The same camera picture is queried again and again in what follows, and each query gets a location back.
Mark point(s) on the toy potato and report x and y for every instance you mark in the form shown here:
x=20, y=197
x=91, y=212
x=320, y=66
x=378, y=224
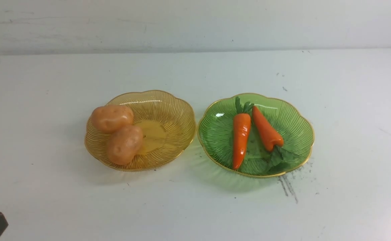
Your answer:
x=110, y=118
x=124, y=144

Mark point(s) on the amber ribbed plastic plate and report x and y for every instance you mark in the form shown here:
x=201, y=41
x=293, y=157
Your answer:
x=168, y=124

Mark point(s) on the green ribbed plastic plate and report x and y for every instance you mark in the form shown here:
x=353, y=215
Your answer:
x=215, y=134

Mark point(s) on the orange toy carrot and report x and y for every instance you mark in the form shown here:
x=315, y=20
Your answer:
x=271, y=139
x=241, y=131

